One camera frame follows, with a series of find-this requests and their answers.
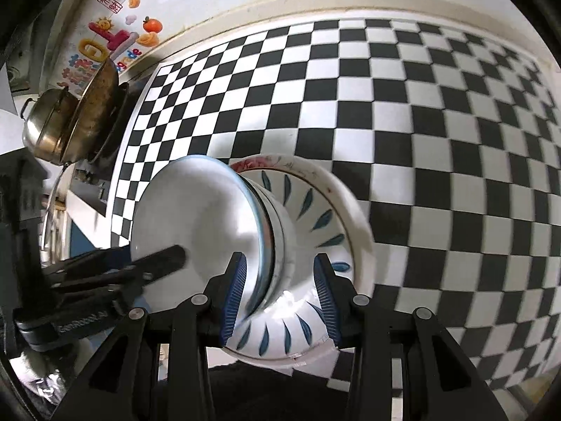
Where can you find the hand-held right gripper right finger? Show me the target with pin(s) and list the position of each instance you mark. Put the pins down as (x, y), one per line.
(326, 298)

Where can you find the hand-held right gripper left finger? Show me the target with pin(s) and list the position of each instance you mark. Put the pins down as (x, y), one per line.
(234, 298)

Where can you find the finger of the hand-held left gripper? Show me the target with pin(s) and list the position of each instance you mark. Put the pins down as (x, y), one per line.
(92, 261)
(162, 261)

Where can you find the white bowl with blue pattern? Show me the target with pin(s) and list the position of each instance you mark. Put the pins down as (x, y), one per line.
(197, 210)

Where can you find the white plate with blue leaves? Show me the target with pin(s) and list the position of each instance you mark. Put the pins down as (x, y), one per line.
(307, 210)

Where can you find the white plate with red flowers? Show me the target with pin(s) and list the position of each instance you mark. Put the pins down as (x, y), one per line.
(353, 210)

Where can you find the blue cabinet panel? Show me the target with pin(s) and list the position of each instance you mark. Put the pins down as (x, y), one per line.
(83, 241)

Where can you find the stainless steel pot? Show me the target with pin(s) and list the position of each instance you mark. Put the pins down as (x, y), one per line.
(48, 123)

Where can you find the worn metal wok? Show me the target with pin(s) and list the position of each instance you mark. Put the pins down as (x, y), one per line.
(94, 105)

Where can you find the black and white checkered tablecloth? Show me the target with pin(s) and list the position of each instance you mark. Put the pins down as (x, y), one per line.
(438, 140)

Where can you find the colourful wall stickers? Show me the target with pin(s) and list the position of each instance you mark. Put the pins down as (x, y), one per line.
(105, 39)

